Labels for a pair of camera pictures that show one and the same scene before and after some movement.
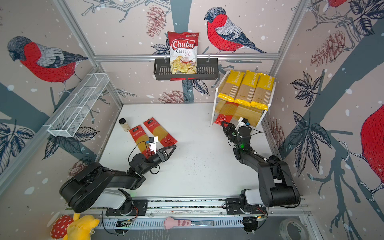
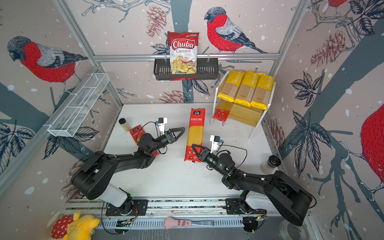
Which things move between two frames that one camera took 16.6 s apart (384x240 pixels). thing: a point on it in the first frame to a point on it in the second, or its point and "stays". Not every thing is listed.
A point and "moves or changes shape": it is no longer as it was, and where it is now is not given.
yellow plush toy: (81, 227) stays
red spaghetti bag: (226, 112) moves or changes shape
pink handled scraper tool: (170, 222) stays
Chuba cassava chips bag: (183, 47) stays
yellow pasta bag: (246, 88) stays
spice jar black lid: (124, 125) stays
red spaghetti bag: (140, 138) stays
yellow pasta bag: (230, 87) stays
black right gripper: (228, 130) to (206, 155)
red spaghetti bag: (164, 140) to (195, 133)
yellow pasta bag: (263, 92) stays
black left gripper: (165, 157) to (170, 137)
